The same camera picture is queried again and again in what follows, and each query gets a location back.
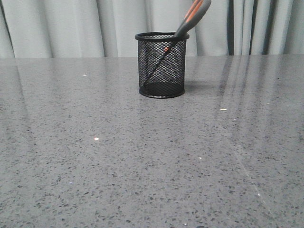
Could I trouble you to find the black mesh pen bucket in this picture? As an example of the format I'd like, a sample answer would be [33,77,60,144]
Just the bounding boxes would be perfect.
[135,32,190,98]

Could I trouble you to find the grey and orange scissors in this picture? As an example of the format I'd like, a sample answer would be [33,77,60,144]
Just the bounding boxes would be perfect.
[142,0,212,89]

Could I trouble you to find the grey pleated curtain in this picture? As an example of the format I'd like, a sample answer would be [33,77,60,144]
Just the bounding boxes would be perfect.
[0,0,304,58]

